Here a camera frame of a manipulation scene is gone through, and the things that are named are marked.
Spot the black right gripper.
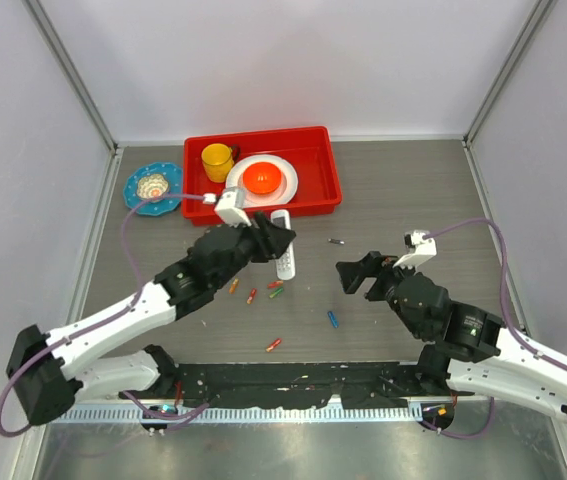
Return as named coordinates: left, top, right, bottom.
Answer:
left=334, top=250, right=425, bottom=338

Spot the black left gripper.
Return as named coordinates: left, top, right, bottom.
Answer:
left=212, top=211, right=294, bottom=290

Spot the white air conditioner remote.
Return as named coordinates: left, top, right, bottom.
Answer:
left=270, top=209, right=296, bottom=281

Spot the blue battery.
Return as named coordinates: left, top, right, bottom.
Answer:
left=327, top=311, right=339, bottom=328

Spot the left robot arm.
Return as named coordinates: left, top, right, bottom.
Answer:
left=5, top=210, right=296, bottom=427

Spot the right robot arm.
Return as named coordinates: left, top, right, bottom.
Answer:
left=336, top=251, right=567, bottom=424

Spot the white plate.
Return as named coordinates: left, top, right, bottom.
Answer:
left=225, top=154, right=298, bottom=208

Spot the orange bowl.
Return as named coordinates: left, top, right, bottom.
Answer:
left=241, top=161, right=283, bottom=196

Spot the red plastic tray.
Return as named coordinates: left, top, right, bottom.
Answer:
left=183, top=126, right=342, bottom=217

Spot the green battery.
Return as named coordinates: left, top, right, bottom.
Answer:
left=269, top=287, right=284, bottom=299

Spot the orange battery upper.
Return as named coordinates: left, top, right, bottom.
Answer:
left=229, top=278, right=239, bottom=294

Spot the red orange battery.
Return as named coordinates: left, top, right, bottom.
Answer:
left=246, top=288, right=257, bottom=305

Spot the yellow mug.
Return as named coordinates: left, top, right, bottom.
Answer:
left=201, top=143, right=240, bottom=183

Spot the orange battery left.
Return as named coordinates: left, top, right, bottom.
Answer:
left=265, top=338, right=282, bottom=352

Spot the blue dotted plate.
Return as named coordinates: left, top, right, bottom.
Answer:
left=123, top=162, right=183, bottom=217

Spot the small patterned bowl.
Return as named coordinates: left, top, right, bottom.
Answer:
left=136, top=173, right=171, bottom=203

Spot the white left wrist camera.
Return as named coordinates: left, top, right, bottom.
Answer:
left=203, top=187, right=251, bottom=226

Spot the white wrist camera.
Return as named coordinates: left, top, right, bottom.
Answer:
left=394, top=230, right=437, bottom=270
left=203, top=187, right=251, bottom=226

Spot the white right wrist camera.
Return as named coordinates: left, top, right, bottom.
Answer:
left=394, top=230, right=437, bottom=270

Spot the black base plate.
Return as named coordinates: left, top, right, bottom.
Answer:
left=132, top=362, right=451, bottom=410

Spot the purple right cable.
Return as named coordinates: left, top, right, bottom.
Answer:
left=420, top=217, right=567, bottom=440

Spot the purple cable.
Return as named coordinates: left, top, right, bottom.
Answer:
left=0, top=191, right=214, bottom=439
left=420, top=217, right=567, bottom=440

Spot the white cable duct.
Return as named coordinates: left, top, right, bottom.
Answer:
left=54, top=400, right=422, bottom=424

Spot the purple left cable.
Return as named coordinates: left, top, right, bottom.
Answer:
left=0, top=191, right=214, bottom=439

